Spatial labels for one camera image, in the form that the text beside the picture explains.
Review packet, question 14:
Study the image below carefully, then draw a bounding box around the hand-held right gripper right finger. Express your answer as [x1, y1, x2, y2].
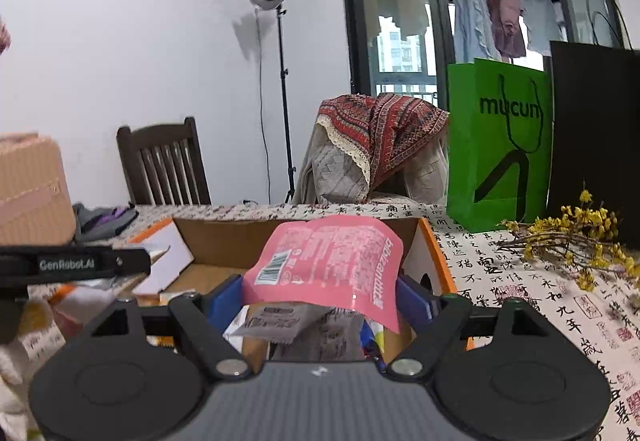
[385, 273, 561, 382]

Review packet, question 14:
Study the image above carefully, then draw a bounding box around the white hanging garment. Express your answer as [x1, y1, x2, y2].
[517, 0, 568, 56]

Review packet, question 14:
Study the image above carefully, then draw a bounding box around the red patterned cloth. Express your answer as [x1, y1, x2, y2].
[316, 93, 449, 189]

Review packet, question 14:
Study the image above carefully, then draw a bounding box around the red cardboard box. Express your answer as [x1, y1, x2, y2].
[50, 216, 473, 362]

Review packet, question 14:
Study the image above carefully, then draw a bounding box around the black paper bag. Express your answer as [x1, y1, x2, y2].
[547, 0, 640, 242]

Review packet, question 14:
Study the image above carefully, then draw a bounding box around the pink hanging garment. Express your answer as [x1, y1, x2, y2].
[487, 0, 528, 59]

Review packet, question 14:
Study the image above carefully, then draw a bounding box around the beige quilted jacket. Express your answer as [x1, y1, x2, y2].
[292, 121, 449, 206]

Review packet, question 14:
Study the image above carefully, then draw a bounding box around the dark wooden chair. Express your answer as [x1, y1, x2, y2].
[116, 117, 212, 206]

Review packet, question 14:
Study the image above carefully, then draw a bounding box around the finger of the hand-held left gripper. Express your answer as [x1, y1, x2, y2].
[114, 248, 152, 278]

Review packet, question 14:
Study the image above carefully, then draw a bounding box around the pink suitcase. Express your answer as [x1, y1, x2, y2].
[0, 133, 77, 246]

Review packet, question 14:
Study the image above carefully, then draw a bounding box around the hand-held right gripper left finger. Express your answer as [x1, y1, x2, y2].
[75, 275, 253, 382]

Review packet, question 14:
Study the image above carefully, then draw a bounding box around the pink snack packet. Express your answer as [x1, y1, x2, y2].
[241, 216, 405, 334]

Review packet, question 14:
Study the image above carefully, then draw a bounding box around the silver white snack packet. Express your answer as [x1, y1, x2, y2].
[232, 303, 326, 347]

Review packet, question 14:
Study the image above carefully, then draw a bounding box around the light blue hanging garment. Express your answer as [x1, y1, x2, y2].
[452, 0, 501, 64]

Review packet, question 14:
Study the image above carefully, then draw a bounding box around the yellow flower sprig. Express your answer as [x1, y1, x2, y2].
[497, 190, 640, 292]

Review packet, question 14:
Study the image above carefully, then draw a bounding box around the black framed glass door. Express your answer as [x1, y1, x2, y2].
[337, 0, 628, 112]

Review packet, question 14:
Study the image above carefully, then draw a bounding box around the grey purple cloth pouch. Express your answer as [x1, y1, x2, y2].
[72, 202, 140, 242]

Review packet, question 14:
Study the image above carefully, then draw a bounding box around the green paper bag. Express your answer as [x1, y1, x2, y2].
[446, 58, 553, 233]

